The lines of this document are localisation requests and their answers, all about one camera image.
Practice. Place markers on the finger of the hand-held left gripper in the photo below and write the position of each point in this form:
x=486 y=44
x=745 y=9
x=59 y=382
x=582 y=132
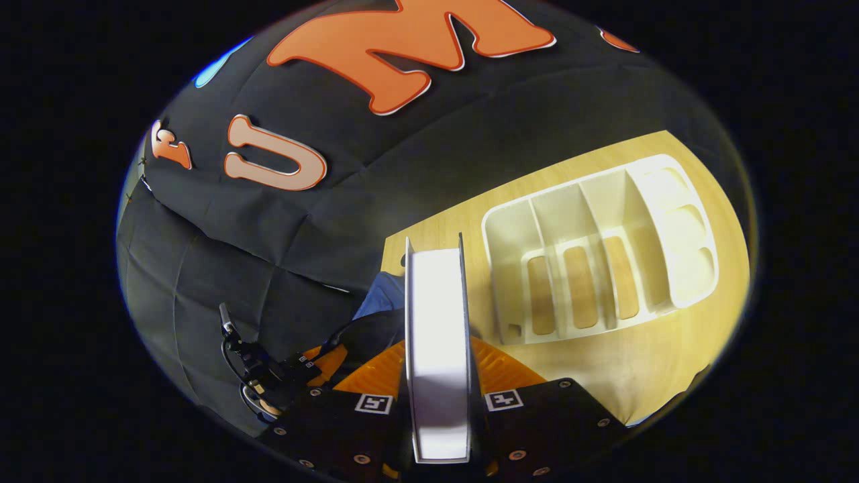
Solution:
x=329 y=365

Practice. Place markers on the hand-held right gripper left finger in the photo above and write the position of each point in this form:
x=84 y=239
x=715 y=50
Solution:
x=335 y=429

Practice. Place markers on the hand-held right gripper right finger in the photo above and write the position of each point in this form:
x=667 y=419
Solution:
x=537 y=429

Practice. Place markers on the blue schoolbag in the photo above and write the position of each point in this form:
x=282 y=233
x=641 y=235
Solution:
x=382 y=298

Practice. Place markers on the white book with dark cover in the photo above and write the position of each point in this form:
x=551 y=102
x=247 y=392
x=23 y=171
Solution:
x=436 y=335

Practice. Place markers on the white bookshelf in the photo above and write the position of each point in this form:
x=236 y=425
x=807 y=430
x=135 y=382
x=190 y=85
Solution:
x=577 y=221

